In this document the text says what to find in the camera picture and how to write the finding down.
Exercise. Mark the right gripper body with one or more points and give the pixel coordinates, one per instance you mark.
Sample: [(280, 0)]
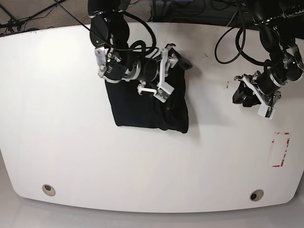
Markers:
[(150, 72)]

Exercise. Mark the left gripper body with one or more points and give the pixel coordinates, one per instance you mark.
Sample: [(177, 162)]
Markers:
[(266, 85)]

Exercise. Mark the black T-shirt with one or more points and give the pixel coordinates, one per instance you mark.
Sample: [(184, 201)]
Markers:
[(145, 111)]

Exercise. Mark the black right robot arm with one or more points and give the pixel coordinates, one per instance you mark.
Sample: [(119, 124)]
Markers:
[(109, 28)]

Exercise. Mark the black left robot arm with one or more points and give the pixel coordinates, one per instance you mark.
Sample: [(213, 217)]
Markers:
[(277, 36)]

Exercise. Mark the red tape rectangle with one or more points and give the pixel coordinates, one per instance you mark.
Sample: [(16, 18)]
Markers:
[(278, 149)]

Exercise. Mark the right table grommet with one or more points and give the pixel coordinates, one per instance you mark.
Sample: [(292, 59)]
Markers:
[(256, 195)]

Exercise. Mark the table grommet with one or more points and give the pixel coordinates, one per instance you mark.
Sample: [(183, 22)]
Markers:
[(256, 195), (48, 190)]

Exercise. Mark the left table grommet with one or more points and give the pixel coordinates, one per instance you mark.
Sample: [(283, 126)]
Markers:
[(48, 190)]

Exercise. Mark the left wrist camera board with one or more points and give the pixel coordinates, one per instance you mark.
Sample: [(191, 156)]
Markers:
[(266, 111)]

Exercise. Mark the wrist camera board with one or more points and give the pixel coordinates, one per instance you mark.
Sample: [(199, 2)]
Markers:
[(163, 95), (266, 111)]

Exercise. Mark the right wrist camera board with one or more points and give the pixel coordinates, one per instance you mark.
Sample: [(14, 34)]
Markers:
[(163, 95)]

